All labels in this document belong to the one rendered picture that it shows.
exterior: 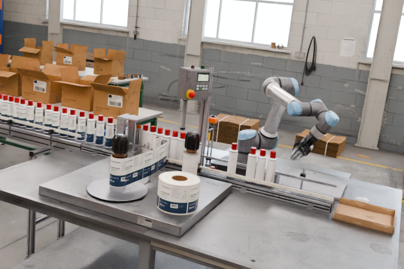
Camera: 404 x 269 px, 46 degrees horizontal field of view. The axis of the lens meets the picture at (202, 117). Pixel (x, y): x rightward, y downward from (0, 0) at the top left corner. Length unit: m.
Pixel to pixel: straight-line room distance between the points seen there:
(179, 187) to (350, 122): 6.05
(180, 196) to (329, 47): 6.04
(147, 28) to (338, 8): 3.51
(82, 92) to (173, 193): 2.62
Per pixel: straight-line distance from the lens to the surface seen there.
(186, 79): 2.84
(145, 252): 2.25
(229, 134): 6.88
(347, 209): 2.79
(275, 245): 2.23
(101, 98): 4.48
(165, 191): 2.25
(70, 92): 4.78
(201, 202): 2.43
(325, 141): 7.03
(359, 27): 7.93
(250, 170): 2.77
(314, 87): 8.08
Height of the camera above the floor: 1.81
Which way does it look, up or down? 12 degrees down
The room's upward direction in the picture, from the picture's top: 6 degrees clockwise
